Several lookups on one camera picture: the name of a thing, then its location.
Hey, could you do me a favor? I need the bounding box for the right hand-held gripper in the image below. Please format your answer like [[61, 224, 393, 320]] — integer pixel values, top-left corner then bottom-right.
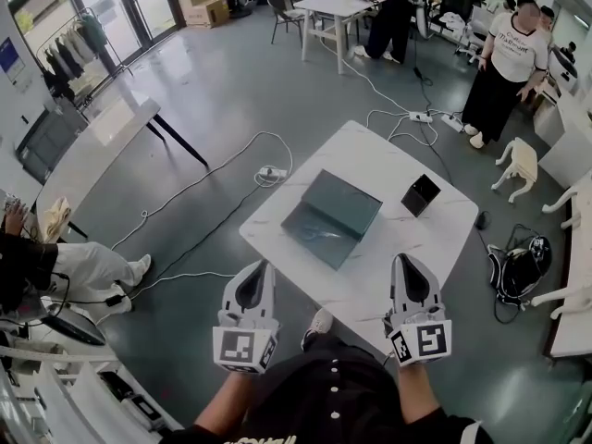
[[381, 253, 454, 368]]

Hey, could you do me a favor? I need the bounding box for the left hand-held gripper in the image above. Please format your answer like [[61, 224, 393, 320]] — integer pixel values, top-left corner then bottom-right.
[[211, 258, 282, 376]]

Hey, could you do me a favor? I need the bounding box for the teal object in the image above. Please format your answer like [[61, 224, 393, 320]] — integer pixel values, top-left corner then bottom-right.
[[280, 168, 384, 271]]

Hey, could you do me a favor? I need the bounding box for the person's right forearm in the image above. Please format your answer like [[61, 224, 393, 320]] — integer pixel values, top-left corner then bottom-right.
[[397, 361, 445, 425]]

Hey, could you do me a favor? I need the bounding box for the person's left forearm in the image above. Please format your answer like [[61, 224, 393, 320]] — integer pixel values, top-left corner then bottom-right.
[[193, 370, 258, 434]]

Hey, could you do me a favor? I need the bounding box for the large cardboard box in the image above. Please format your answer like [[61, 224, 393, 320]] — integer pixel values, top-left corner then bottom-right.
[[184, 0, 231, 30]]

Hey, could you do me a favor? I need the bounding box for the white marble table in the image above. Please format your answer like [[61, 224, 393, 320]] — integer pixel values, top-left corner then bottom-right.
[[239, 118, 480, 358]]

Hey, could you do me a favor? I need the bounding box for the person's white shoe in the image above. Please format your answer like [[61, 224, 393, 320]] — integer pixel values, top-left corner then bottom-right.
[[300, 307, 334, 351]]

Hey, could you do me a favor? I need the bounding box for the black square pen holder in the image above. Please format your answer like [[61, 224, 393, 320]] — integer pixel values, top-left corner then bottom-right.
[[400, 173, 442, 218]]

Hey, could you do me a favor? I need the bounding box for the black and white backpack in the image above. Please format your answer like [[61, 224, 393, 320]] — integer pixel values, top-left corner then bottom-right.
[[487, 234, 553, 305]]

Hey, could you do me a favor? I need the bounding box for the person's black buttoned shirt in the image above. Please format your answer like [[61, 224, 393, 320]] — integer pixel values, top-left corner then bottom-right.
[[159, 338, 496, 444]]

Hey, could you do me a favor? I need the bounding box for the white carved bench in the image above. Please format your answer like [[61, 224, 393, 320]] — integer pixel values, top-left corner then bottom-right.
[[530, 168, 592, 358]]

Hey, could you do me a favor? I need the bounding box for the white carved stool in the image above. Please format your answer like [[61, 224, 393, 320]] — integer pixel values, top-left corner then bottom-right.
[[490, 136, 540, 204]]

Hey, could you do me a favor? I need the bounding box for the white and black swivel chair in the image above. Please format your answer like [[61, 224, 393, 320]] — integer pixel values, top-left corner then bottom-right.
[[0, 289, 135, 347]]

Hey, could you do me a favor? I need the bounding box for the grey oval table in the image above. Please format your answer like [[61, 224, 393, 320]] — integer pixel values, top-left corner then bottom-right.
[[34, 90, 209, 240]]

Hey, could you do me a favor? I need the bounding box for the white curved shelf unit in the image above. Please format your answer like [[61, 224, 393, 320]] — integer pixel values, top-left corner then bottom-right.
[[0, 344, 184, 444]]

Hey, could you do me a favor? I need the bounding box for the beige cloth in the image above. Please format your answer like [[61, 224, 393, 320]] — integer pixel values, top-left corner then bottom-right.
[[43, 196, 74, 244]]

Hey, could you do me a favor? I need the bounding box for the white desk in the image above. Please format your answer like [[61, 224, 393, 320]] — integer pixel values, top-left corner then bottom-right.
[[534, 90, 592, 189]]

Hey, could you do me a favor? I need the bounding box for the dark grey cabinet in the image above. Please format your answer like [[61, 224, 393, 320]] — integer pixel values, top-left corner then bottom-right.
[[16, 104, 89, 185]]

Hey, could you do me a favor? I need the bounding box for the black office chair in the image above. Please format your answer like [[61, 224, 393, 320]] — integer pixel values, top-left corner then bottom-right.
[[429, 0, 475, 41]]

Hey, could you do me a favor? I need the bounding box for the black slatted chair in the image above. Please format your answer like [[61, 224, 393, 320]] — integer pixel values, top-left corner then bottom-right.
[[266, 0, 309, 45]]

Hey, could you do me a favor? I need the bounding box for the white dining table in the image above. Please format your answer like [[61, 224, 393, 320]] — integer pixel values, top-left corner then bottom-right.
[[293, 0, 385, 76]]

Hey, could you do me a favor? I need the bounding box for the clothes rack with garments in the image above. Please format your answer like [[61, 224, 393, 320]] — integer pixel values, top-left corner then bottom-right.
[[34, 9, 135, 110]]

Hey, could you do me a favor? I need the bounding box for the white floor cable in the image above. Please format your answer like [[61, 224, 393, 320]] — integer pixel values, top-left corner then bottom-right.
[[94, 270, 238, 326], [339, 55, 413, 118]]

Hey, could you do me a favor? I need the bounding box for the long black cable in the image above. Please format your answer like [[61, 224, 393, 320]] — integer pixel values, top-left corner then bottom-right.
[[151, 181, 270, 282]]

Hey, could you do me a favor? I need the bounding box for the long white looped cable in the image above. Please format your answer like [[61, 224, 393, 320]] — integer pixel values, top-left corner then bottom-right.
[[109, 130, 296, 252]]

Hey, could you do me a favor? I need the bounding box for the blue wall poster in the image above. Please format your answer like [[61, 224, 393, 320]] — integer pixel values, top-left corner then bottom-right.
[[0, 36, 28, 87]]

